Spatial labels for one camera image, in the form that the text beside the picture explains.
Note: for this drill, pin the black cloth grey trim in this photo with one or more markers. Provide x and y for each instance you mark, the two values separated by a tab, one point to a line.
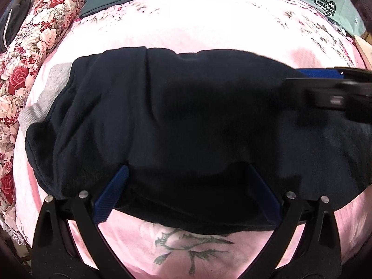
14	20

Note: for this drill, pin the pink floral bed sheet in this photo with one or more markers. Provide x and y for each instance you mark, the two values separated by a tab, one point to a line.
203	20

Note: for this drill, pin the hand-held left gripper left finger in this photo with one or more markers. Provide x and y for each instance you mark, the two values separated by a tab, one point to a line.
112	194

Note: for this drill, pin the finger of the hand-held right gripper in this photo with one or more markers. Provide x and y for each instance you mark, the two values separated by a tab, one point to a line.
299	84
319	73

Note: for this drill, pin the red rose floral quilt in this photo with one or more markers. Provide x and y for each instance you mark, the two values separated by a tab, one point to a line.
43	35

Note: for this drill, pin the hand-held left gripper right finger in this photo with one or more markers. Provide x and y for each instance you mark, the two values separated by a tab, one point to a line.
263	193

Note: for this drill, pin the dark navy pants grey lining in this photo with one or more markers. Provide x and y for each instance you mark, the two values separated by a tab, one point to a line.
174	107

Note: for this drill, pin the beige board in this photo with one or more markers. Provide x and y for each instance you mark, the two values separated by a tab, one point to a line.
364	48

